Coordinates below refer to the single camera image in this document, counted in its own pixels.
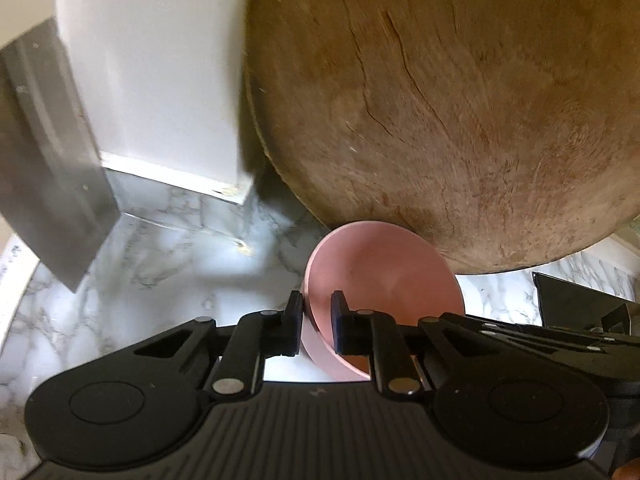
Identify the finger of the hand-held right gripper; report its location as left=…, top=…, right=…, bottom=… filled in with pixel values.
left=442, top=312, right=640, bottom=361

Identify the cleaver with wooden handle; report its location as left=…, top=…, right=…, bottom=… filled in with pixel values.
left=0, top=17, right=121, bottom=295

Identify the pink bowl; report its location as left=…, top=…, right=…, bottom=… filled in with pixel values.
left=300, top=220, right=466, bottom=381

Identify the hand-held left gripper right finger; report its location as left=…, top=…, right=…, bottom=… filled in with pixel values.
left=331, top=290, right=506, bottom=396

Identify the round wooden cutting board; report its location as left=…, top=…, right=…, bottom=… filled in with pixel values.
left=244, top=0, right=640, bottom=276

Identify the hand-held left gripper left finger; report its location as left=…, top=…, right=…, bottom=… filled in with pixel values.
left=132, top=290, right=306, bottom=396

